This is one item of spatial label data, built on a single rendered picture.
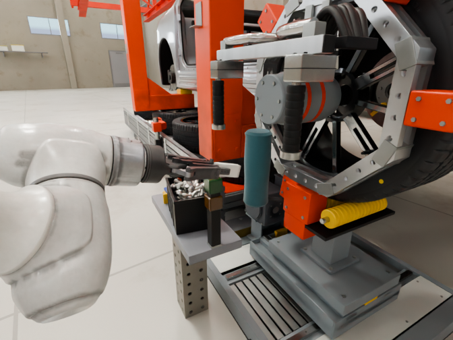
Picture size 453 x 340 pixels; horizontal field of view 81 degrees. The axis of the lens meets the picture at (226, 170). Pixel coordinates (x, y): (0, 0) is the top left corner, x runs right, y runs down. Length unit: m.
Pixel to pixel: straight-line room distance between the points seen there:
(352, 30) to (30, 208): 0.58
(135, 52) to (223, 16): 1.93
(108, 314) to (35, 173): 0.94
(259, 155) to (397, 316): 0.79
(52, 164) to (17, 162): 0.05
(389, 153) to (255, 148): 0.37
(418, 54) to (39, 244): 0.67
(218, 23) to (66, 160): 0.91
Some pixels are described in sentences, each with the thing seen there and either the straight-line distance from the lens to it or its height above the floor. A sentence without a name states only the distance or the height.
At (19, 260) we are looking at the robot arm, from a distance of 0.35.
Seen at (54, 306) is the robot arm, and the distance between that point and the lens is 0.36.
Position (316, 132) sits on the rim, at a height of 0.73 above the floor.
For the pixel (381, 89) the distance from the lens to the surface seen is 1.27.
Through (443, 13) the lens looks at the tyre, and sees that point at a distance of 0.74.
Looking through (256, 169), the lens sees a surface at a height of 0.62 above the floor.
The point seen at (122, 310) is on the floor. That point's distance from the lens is 1.30.
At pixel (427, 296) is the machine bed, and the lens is 1.42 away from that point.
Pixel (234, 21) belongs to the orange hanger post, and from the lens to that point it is 1.23.
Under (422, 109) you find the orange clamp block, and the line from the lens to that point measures 0.64.
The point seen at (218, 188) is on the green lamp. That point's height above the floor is 0.63.
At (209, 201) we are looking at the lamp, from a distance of 0.70.
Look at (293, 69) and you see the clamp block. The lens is 0.54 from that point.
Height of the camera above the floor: 0.92
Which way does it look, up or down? 20 degrees down
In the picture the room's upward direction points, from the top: straight up
